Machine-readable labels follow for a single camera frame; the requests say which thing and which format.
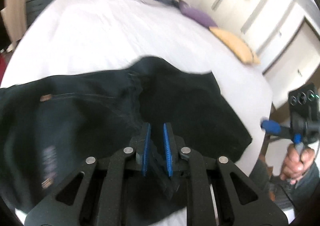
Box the person's right hand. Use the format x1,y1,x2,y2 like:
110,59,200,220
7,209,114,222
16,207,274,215
279,144,315,185

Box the white bed sheet mattress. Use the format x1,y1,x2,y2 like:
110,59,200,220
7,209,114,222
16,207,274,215
0,0,273,226

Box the yellow cushion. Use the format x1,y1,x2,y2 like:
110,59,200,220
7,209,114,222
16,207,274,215
209,27,260,65

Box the white wardrobe with handles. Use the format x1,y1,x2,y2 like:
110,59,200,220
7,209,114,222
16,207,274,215
194,0,319,106

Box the beige curtain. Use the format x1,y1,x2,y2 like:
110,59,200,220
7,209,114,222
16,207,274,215
1,0,27,49

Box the dark grey bedside table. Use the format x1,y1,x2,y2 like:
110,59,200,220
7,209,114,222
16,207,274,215
25,0,54,29

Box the black pants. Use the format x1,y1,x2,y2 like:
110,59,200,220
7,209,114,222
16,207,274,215
1,57,251,225

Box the purple cushion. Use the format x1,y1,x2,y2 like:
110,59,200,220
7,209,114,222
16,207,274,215
179,1,217,28

